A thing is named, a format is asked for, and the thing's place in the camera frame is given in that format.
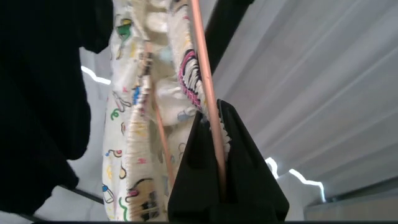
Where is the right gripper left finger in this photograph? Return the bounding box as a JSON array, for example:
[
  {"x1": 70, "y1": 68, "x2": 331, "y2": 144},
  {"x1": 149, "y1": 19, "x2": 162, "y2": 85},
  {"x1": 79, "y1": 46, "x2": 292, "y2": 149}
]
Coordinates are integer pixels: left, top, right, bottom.
[{"x1": 167, "y1": 111, "x2": 224, "y2": 222}]

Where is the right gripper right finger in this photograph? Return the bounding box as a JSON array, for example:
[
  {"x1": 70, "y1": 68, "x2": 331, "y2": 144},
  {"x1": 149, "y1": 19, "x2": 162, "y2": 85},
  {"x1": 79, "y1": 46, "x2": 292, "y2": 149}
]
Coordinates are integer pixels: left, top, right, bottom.
[{"x1": 217, "y1": 99, "x2": 290, "y2": 222}]

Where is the cream printed garment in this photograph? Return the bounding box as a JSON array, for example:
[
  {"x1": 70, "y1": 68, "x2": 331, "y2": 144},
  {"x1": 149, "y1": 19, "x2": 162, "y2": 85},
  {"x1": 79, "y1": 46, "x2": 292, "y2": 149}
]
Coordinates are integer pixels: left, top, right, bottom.
[{"x1": 101, "y1": 0, "x2": 233, "y2": 222}]

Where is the pink clothes hanger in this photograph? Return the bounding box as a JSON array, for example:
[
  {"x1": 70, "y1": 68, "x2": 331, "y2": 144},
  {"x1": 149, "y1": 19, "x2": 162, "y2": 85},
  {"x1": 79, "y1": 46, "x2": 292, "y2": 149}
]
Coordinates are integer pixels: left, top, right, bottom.
[{"x1": 144, "y1": 0, "x2": 228, "y2": 200}]

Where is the black t-shirt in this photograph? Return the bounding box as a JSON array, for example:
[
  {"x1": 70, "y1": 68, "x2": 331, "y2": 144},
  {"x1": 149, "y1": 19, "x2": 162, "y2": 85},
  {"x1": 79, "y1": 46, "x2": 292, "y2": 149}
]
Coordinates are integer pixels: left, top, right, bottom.
[{"x1": 0, "y1": 0, "x2": 114, "y2": 216}]

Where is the white curtain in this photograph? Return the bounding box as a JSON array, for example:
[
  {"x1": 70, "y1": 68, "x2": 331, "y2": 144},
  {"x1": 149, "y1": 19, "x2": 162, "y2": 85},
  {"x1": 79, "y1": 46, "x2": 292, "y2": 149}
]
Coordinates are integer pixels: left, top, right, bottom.
[{"x1": 211, "y1": 0, "x2": 398, "y2": 200}]

